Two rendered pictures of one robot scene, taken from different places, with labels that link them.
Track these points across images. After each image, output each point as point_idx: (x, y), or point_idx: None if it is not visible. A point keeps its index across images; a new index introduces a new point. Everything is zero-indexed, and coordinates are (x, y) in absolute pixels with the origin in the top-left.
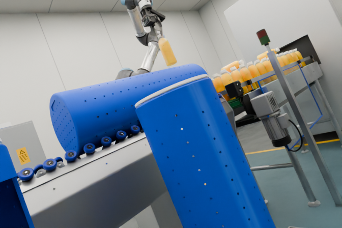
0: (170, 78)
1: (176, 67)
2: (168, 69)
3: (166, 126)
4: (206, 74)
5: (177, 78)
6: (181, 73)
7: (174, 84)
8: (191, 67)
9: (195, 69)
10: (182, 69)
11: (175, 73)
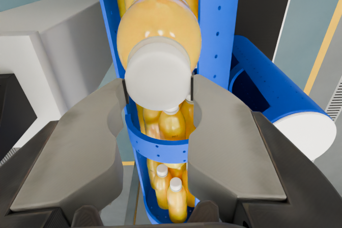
0: (227, 86)
1: (215, 46)
2: (214, 80)
3: None
4: (335, 127)
5: (230, 67)
6: (231, 47)
7: (318, 156)
8: None
9: None
10: (228, 31)
11: (227, 67)
